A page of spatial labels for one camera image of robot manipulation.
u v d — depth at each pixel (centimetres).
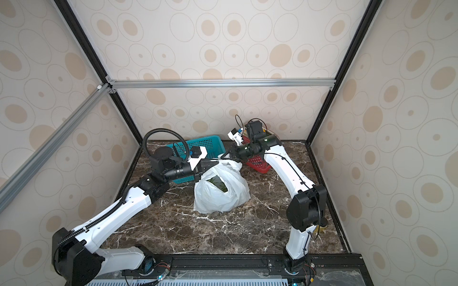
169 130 47
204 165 61
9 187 51
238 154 70
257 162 101
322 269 74
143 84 91
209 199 72
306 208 46
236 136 74
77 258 38
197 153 56
